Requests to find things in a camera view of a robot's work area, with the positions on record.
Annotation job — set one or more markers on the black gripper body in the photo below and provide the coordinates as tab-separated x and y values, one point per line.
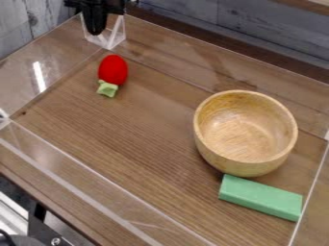
110	6

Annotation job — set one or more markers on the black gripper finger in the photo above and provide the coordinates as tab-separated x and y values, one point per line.
101	22
89	17

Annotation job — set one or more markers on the red felt strawberry toy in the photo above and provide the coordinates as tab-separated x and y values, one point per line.
113	72

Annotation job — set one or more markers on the light wooden bowl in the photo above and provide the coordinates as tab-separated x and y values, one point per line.
245	132

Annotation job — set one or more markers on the green rectangular sponge block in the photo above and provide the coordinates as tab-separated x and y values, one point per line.
261	197

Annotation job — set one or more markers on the clear acrylic corner bracket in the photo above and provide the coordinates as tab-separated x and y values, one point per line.
112	37

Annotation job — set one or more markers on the clear acrylic front wall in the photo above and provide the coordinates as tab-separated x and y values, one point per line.
110	215

